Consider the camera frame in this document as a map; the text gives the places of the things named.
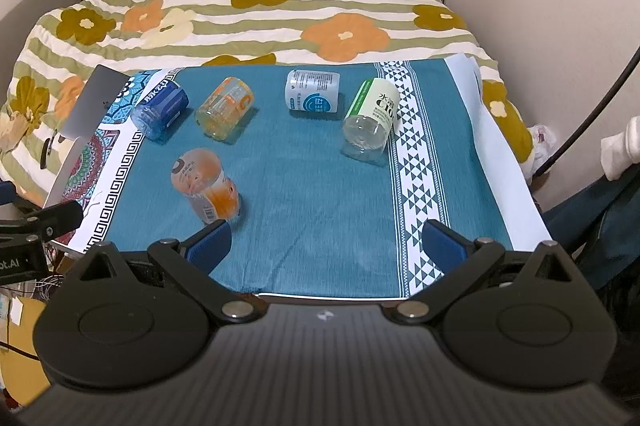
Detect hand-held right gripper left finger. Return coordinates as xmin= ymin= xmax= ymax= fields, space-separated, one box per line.
xmin=65 ymin=220 xmax=262 ymax=325

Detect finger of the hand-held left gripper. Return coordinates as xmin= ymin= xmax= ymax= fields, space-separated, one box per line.
xmin=0 ymin=201 xmax=84 ymax=243
xmin=0 ymin=181 xmax=36 ymax=213

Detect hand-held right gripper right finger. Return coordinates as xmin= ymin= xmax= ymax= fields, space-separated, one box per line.
xmin=382 ymin=220 xmax=574 ymax=323

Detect orange label plastic cup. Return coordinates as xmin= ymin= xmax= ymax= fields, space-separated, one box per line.
xmin=195 ymin=77 xmax=255 ymax=140
xmin=170 ymin=148 xmax=242 ymax=225

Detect green label plastic cup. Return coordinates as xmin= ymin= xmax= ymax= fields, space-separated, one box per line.
xmin=341 ymin=77 xmax=401 ymax=167

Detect blue label plastic cup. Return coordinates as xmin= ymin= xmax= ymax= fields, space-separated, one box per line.
xmin=131 ymin=80 xmax=190 ymax=142

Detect white and blue label cup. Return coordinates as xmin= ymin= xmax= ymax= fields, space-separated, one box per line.
xmin=284 ymin=69 xmax=341 ymax=116

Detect cardboard box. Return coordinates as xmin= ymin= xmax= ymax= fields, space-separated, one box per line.
xmin=0 ymin=296 xmax=52 ymax=389

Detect teal patterned cloth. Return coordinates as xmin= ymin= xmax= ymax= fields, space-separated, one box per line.
xmin=75 ymin=56 xmax=554 ymax=300

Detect silver laptop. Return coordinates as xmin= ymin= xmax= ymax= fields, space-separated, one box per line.
xmin=42 ymin=64 xmax=132 ymax=215

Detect dark clothing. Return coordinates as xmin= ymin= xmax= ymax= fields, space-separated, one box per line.
xmin=542 ymin=177 xmax=640 ymax=293

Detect grey sofa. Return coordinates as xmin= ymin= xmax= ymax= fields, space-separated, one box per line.
xmin=0 ymin=0 xmax=82 ymax=74

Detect white sock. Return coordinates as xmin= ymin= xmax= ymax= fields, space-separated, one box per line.
xmin=599 ymin=115 xmax=640 ymax=182

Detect floral striped blanket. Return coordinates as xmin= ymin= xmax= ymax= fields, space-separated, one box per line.
xmin=0 ymin=0 xmax=537 ymax=209

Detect black cable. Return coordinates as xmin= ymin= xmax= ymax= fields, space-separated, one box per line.
xmin=529 ymin=45 xmax=640 ymax=187

